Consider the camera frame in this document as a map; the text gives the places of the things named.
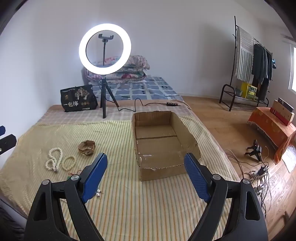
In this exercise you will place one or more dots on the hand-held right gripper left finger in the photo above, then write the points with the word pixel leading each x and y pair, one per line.
pixel 94 176

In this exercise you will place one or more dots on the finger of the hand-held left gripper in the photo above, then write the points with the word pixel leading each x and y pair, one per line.
pixel 8 143
pixel 1 131

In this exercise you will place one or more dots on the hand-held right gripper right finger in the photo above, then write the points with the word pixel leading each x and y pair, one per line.
pixel 196 176

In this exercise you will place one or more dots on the gold wristwatch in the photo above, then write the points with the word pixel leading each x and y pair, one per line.
pixel 87 151

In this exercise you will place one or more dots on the yellow striped cloth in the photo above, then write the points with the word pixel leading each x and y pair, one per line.
pixel 127 208

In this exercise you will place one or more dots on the white power strip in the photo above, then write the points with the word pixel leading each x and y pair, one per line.
pixel 252 175

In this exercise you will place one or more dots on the small black floor tripod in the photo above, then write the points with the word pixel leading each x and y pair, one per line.
pixel 255 149

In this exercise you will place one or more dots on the black inline controller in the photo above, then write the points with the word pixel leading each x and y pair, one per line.
pixel 171 104

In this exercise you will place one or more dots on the black printed bag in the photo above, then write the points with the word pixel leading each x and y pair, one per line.
pixel 78 99

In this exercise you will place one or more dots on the dark cloth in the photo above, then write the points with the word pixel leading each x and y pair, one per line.
pixel 9 222

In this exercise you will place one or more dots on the orange table cloth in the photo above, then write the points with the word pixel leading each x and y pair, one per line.
pixel 268 125

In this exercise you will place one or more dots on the blue patterned bedsheet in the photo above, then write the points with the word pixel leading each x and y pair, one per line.
pixel 138 90

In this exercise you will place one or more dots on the yellow box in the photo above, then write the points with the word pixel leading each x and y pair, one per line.
pixel 248 91

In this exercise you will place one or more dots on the white floral folded quilt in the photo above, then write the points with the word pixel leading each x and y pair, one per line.
pixel 124 75

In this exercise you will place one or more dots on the long brown cardboard box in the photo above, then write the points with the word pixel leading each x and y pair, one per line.
pixel 281 113

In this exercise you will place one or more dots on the beige floral folded quilt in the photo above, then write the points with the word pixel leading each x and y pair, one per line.
pixel 136 61

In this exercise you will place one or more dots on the black clothes rack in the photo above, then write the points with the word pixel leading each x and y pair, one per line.
pixel 234 58

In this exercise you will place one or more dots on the striped hanging towel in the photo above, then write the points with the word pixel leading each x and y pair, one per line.
pixel 245 60

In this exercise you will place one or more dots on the dark grey hanging garment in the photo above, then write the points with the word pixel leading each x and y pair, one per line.
pixel 269 67
pixel 259 64

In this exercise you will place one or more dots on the black phone holder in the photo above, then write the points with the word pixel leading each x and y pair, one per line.
pixel 106 36

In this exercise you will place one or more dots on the window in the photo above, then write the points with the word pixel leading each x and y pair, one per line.
pixel 293 69

